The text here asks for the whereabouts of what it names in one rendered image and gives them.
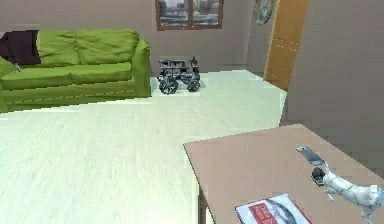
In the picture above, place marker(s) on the black wheeled cart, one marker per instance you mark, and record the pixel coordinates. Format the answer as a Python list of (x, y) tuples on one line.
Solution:
[(179, 76)]

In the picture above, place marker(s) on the beige table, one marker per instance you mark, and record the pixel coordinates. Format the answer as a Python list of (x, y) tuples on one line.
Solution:
[(263, 166)]

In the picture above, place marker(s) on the brown framed window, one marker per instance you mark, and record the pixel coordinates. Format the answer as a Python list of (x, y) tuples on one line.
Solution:
[(189, 14)]

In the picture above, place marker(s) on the orange wooden door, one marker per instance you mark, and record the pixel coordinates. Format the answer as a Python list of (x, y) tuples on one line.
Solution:
[(285, 43)]

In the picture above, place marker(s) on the green sofa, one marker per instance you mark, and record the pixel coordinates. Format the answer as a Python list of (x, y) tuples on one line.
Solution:
[(83, 71)]

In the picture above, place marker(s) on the grey mobile phone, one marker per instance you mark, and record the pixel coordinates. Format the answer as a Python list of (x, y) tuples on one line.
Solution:
[(310, 155)]

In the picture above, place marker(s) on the red and white book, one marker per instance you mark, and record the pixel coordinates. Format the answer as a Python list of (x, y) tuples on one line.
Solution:
[(271, 210)]

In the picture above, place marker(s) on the white dog statue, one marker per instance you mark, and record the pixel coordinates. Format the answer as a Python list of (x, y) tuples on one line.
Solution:
[(350, 191)]

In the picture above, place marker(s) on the dark purple cloth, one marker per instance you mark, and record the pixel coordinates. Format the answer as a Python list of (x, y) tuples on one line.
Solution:
[(20, 46)]

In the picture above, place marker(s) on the round wall picture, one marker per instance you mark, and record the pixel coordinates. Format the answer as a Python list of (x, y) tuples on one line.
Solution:
[(263, 11)]

